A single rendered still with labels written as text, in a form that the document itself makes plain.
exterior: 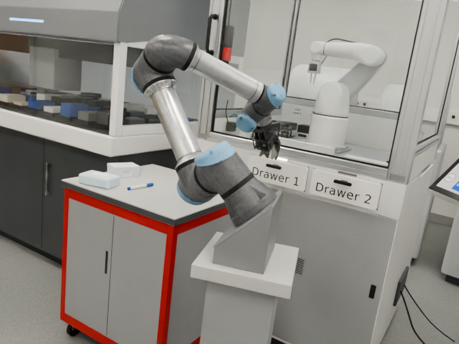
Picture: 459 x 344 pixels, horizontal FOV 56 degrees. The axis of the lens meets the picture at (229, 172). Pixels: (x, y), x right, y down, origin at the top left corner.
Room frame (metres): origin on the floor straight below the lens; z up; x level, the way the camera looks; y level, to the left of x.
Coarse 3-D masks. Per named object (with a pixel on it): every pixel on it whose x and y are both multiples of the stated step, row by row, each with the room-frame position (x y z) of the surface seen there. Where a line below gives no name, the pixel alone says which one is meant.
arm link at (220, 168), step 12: (228, 144) 1.22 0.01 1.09; (204, 156) 1.19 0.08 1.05; (216, 156) 1.18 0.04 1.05; (228, 156) 1.19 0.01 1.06; (204, 168) 1.19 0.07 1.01; (216, 168) 1.18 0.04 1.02; (228, 168) 1.18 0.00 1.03; (240, 168) 1.19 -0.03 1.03; (204, 180) 1.21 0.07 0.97; (216, 180) 1.18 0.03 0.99; (228, 180) 1.17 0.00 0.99; (240, 180) 1.17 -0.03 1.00; (216, 192) 1.24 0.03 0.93
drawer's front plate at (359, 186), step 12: (312, 180) 1.81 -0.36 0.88; (324, 180) 1.78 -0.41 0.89; (348, 180) 1.73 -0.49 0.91; (360, 180) 1.71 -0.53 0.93; (312, 192) 1.80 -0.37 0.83; (324, 192) 1.78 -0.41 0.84; (336, 192) 1.75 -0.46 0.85; (360, 192) 1.70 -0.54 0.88; (372, 192) 1.68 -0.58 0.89; (360, 204) 1.70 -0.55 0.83; (372, 204) 1.67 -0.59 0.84
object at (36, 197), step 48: (0, 0) 2.58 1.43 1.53; (48, 0) 2.37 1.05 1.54; (96, 0) 2.19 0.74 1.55; (144, 0) 2.23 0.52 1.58; (192, 0) 2.56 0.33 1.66; (0, 144) 2.69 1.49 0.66; (48, 144) 2.45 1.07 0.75; (96, 144) 2.15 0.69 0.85; (144, 144) 2.31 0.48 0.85; (0, 192) 2.69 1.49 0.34; (48, 192) 2.42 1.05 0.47; (48, 240) 2.43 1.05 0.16
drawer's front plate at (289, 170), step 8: (256, 160) 1.95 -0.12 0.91; (264, 160) 1.93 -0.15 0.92; (272, 160) 1.91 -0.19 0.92; (264, 168) 1.92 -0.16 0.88; (272, 168) 1.91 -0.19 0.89; (288, 168) 1.87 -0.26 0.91; (296, 168) 1.85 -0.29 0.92; (304, 168) 1.83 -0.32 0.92; (256, 176) 1.94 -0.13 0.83; (272, 176) 1.90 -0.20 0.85; (288, 176) 1.86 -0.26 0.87; (296, 176) 1.84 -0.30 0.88; (304, 176) 1.83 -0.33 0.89; (280, 184) 1.88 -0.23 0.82; (288, 184) 1.86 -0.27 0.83; (296, 184) 1.84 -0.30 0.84; (304, 184) 1.82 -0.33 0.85
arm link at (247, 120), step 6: (246, 108) 1.57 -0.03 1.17; (252, 108) 1.53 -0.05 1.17; (240, 114) 1.57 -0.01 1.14; (246, 114) 1.55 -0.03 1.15; (252, 114) 1.54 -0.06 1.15; (240, 120) 1.55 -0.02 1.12; (246, 120) 1.54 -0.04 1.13; (252, 120) 1.54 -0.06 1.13; (258, 120) 1.55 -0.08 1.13; (240, 126) 1.56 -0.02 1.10; (246, 126) 1.55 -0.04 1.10; (252, 126) 1.54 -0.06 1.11
